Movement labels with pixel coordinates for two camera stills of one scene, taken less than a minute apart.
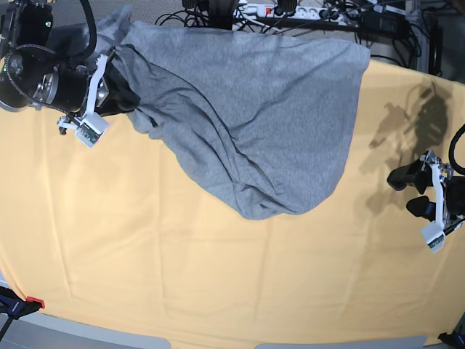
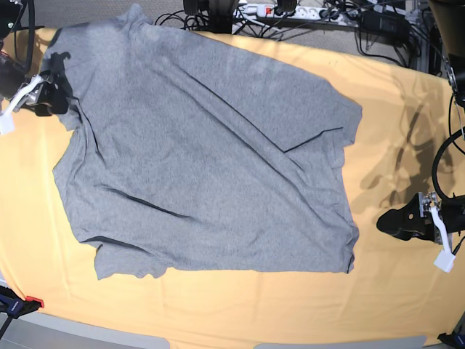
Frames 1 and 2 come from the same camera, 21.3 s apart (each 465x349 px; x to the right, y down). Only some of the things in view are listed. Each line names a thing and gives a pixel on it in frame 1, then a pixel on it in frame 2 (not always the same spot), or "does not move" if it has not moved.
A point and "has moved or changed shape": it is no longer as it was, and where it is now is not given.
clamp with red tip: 15,307 does not move
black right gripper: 413,174 → 407,222
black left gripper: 115,96 → 51,99
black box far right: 436,50 does not move
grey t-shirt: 259,119 has moved or changed shape
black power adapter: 384,24 does not move
